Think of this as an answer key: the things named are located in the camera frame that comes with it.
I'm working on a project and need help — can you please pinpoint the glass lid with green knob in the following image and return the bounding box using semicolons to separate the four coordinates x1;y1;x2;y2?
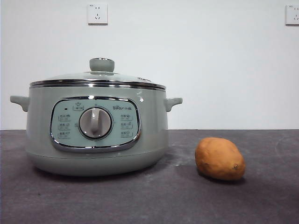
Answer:
29;57;166;91

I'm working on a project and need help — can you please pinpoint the brown potato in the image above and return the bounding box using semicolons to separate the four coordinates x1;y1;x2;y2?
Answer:
195;137;246;182

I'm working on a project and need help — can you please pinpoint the pale green electric pot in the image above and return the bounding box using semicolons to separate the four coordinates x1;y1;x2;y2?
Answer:
9;81;183;177

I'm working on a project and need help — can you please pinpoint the white wall socket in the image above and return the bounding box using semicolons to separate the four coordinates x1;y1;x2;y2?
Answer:
285;4;299;26
88;3;109;26

